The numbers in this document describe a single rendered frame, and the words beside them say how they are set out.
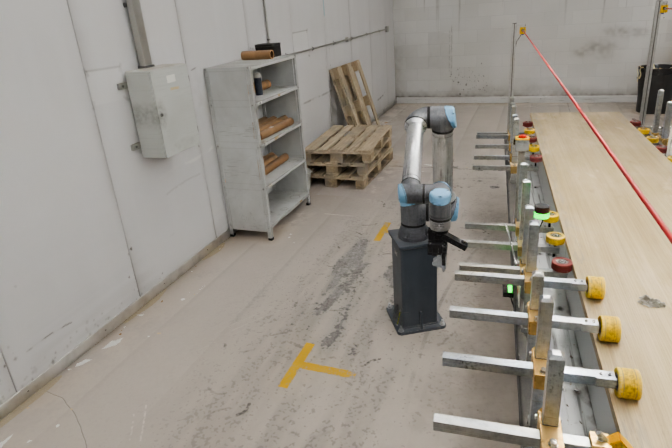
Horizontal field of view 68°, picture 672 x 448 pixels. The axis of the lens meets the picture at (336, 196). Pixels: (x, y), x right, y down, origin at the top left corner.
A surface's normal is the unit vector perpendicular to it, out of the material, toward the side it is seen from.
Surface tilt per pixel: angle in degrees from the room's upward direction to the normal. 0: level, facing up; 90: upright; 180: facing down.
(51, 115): 90
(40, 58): 90
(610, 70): 90
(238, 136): 90
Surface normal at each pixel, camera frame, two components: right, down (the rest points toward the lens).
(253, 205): -0.35, 0.36
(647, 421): -0.07, -0.93
